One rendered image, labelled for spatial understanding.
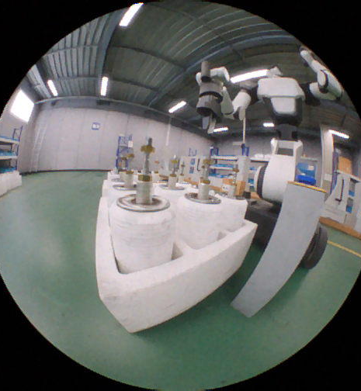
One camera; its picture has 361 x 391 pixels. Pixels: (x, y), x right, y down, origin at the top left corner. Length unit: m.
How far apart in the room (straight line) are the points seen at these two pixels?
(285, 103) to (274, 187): 0.49
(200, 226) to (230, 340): 0.27
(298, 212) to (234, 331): 0.28
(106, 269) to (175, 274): 0.08
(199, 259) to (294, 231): 0.16
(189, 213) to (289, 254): 0.19
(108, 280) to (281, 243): 0.25
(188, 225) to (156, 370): 0.31
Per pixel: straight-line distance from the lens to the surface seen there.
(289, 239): 0.22
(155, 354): 0.30
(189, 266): 0.16
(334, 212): 2.28
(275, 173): 0.43
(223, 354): 0.32
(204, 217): 0.19
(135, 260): 0.15
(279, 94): 0.78
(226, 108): 0.63
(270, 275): 0.26
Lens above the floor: 0.30
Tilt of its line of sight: 12 degrees down
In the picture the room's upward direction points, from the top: 7 degrees clockwise
